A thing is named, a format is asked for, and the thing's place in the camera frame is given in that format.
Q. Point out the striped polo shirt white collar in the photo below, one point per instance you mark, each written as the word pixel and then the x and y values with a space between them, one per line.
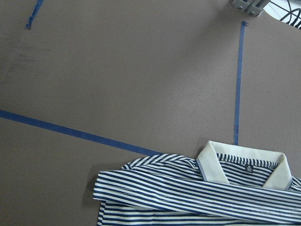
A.
pixel 225 185

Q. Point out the aluminium extrusion frame post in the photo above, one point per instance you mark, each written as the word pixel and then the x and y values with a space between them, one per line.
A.
pixel 251 7

